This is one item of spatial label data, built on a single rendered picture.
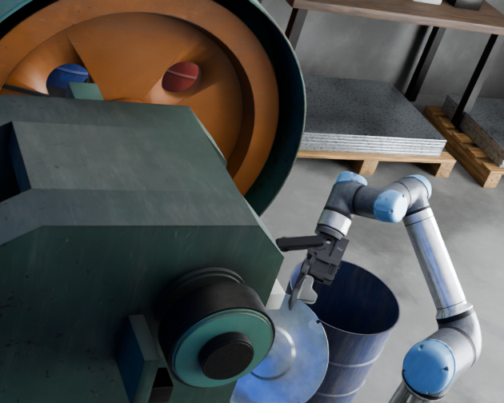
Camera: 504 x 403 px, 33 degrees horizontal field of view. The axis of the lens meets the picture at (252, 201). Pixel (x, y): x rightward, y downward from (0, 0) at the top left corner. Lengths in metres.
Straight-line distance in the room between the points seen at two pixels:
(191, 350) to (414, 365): 0.79
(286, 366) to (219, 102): 0.63
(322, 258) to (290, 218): 2.29
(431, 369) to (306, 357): 0.29
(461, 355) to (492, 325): 2.16
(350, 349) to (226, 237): 1.66
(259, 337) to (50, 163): 0.45
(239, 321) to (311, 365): 0.68
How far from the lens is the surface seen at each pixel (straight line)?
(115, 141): 1.53
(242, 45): 1.85
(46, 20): 1.71
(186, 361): 1.40
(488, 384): 3.88
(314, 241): 2.04
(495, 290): 4.48
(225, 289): 1.39
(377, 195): 2.02
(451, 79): 6.43
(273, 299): 1.57
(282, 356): 2.04
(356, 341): 3.00
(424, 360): 2.03
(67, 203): 1.35
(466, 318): 2.14
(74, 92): 1.71
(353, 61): 5.89
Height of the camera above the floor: 2.27
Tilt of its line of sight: 32 degrees down
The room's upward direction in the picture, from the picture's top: 19 degrees clockwise
